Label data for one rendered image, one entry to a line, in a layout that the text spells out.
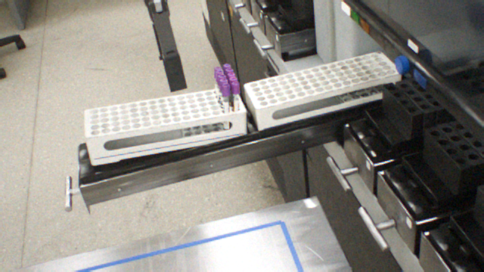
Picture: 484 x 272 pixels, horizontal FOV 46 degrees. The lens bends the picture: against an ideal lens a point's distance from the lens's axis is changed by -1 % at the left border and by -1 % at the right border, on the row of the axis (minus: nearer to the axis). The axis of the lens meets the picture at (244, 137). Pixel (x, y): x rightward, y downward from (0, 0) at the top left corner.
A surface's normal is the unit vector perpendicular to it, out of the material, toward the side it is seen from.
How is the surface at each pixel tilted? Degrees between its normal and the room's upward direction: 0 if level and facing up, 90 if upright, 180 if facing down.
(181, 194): 0
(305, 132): 90
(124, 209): 0
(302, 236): 0
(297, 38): 90
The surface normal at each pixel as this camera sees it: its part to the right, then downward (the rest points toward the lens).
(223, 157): 0.25, 0.54
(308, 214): -0.13, -0.80
